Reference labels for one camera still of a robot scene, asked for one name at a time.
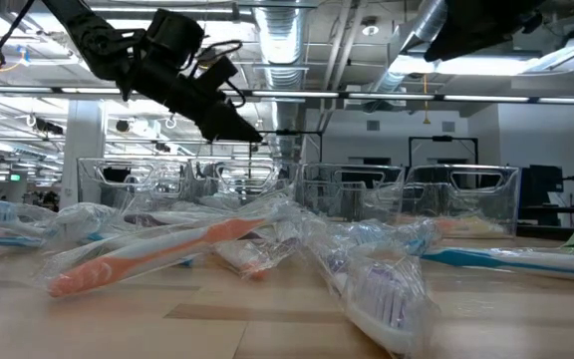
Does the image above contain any wide silver ceiling duct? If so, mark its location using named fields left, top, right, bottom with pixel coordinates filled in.
left=254, top=0, right=313, bottom=161

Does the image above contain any clear plastic bin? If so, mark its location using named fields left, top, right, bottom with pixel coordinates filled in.
left=403, top=164, right=522, bottom=240
left=186, top=157, right=302, bottom=208
left=76, top=157, right=192, bottom=210
left=298, top=162, right=409, bottom=224

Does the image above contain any white pillar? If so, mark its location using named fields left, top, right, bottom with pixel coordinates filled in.
left=60, top=99, right=107, bottom=210

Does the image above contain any overhead LED light bar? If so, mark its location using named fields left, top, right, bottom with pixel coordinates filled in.
left=0, top=84, right=574, bottom=106

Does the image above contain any black machine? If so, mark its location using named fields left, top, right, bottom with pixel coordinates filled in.
left=518, top=164, right=574, bottom=240

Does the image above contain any black stand frame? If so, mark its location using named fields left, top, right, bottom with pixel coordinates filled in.
left=409, top=135, right=480, bottom=169

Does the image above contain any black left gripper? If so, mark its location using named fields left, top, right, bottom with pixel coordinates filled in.
left=132, top=9, right=263, bottom=143

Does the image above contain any slanted silver ceiling duct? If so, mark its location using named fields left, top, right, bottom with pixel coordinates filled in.
left=366, top=0, right=472, bottom=96

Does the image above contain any yellow hanging cord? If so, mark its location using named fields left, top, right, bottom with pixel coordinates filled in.
left=421, top=74, right=431, bottom=126

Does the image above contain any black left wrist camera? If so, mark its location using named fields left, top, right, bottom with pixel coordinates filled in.
left=194, top=53, right=242, bottom=97

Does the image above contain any purple white wrapped toothbrush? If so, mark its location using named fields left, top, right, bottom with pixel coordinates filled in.
left=309, top=231, right=441, bottom=359

